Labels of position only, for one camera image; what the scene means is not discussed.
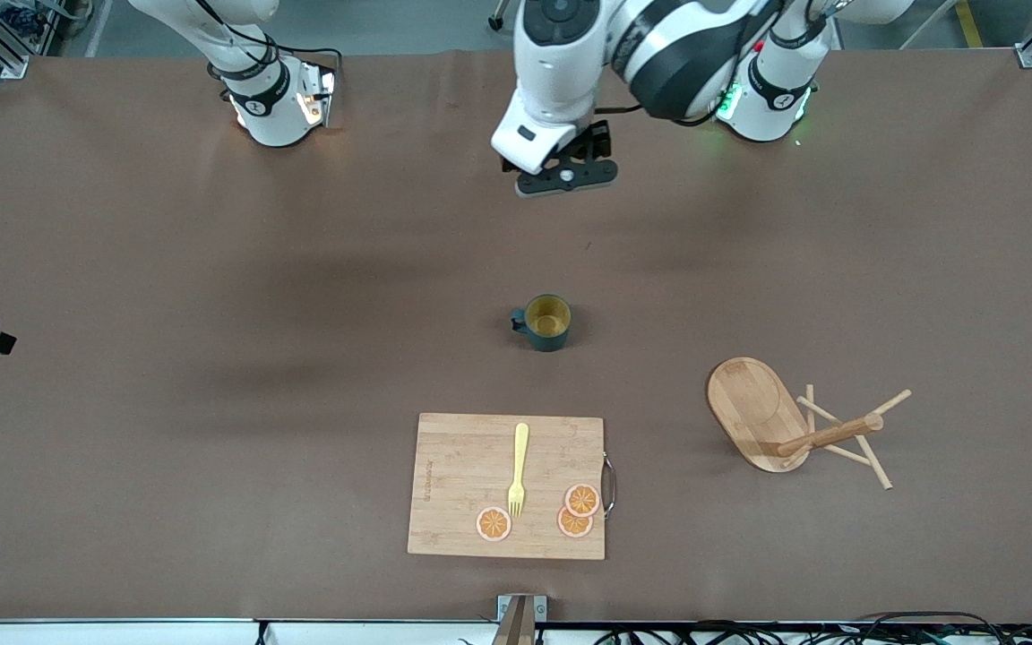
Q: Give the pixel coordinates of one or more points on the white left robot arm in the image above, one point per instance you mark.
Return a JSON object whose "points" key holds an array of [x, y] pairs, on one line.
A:
{"points": [[561, 54]]}

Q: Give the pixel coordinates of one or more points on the white table edge rail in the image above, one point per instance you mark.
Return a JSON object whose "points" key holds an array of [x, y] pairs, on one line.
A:
{"points": [[122, 634]]}

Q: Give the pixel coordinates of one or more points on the orange slice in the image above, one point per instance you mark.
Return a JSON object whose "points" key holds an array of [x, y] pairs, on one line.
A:
{"points": [[570, 527], [494, 524], [582, 499]]}

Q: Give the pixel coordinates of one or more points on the metal table edge bracket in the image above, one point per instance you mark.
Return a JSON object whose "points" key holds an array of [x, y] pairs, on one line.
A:
{"points": [[520, 618]]}

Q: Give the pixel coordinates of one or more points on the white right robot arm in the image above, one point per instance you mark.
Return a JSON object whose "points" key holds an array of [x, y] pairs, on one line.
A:
{"points": [[265, 107]]}

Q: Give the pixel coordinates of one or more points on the wooden mug rack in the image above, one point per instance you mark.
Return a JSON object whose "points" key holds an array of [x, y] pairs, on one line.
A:
{"points": [[753, 408]]}

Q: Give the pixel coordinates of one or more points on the teal mug yellow inside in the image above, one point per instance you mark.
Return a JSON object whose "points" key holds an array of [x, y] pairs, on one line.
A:
{"points": [[547, 322]]}

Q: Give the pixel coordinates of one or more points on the office chair base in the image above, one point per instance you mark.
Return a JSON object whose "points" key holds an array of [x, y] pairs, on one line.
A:
{"points": [[496, 20]]}

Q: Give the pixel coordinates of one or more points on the yellow plastic fork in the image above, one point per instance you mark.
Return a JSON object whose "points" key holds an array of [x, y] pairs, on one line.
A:
{"points": [[520, 448]]}

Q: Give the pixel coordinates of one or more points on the bamboo cutting board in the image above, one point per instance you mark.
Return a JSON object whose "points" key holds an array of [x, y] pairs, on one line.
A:
{"points": [[462, 484]]}

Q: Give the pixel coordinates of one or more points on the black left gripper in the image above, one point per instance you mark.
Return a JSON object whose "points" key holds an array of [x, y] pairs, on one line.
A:
{"points": [[597, 141]]}

